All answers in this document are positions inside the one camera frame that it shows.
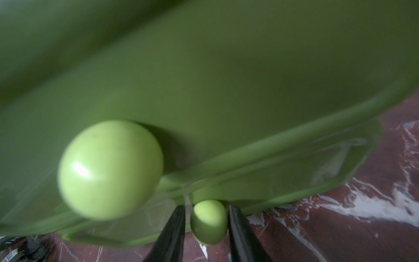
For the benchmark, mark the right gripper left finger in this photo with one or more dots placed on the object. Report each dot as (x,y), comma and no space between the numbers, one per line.
(169,245)

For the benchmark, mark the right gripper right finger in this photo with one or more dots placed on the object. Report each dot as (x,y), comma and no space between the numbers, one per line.
(244,245)

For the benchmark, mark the black cookie packet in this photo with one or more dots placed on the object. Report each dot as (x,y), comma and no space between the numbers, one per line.
(23,249)

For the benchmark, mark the green drawer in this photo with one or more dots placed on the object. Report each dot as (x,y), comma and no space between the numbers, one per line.
(106,104)

